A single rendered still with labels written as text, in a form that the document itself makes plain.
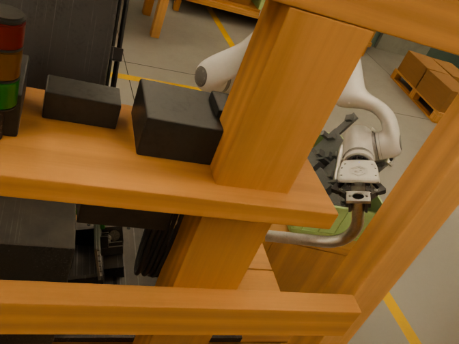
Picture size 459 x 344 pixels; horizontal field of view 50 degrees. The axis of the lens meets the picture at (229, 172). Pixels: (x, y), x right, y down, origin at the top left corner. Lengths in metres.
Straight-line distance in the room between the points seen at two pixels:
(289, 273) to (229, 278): 1.21
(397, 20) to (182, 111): 0.36
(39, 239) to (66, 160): 0.32
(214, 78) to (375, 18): 1.03
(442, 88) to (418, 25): 5.88
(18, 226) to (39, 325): 0.22
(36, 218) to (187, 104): 0.44
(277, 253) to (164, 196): 1.38
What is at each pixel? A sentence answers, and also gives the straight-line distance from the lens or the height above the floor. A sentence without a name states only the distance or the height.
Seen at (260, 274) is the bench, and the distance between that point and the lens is 1.68.
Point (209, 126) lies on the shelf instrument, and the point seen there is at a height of 1.62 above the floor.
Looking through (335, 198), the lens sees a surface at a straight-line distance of 2.16.
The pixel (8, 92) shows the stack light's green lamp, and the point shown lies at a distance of 0.73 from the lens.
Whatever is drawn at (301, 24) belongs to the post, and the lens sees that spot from 0.70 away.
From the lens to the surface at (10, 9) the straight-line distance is 0.71.
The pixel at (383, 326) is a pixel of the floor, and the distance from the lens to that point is 3.21.
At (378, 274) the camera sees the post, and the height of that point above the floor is 1.35.
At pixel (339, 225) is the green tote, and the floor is 0.86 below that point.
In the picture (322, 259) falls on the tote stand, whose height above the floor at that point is 0.70.
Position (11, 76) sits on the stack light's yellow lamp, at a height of 1.66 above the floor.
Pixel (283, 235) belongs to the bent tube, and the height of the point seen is 1.25.
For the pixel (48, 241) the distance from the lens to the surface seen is 1.06.
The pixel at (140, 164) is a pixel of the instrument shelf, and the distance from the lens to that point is 0.80.
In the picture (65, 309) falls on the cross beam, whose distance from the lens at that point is 0.93.
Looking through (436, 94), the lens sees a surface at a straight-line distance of 6.69.
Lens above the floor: 2.01
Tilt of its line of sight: 33 degrees down
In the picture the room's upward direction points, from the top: 23 degrees clockwise
